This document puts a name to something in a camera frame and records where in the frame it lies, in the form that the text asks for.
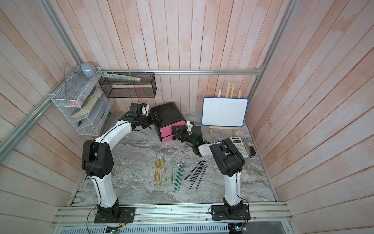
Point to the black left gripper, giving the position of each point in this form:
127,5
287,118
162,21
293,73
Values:
150,115

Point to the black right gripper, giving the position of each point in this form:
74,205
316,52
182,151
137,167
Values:
181,133

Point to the black drawer cabinet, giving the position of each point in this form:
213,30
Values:
166,116

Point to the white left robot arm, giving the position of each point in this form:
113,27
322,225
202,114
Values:
97,159

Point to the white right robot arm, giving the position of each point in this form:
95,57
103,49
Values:
228,159

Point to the black pencil bundle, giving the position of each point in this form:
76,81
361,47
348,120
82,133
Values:
196,173

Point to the green pencil bundle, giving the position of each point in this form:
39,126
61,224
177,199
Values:
179,177

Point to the single green pencil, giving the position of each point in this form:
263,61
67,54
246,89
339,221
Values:
172,162

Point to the white calculator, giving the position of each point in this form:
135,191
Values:
239,144

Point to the yellow pencil bundle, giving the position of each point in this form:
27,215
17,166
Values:
160,173

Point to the book on shelf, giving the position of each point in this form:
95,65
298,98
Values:
88,104

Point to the paper on black basket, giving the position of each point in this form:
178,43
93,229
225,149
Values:
117,77

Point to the black stapler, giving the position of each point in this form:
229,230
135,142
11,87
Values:
250,148

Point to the wooden easel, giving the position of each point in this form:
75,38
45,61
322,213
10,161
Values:
229,94

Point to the grey computer mouse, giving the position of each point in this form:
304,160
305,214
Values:
88,69

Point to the black wire mesh basket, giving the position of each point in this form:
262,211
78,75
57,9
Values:
146,88

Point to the white board with blue frame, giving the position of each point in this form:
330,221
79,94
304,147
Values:
224,112

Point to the white wire mesh shelf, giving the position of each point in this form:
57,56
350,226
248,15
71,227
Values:
83,102

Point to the aluminium frame rail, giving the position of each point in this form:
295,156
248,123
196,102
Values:
19,132

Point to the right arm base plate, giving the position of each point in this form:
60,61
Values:
226,212

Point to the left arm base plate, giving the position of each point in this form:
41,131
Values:
115,215

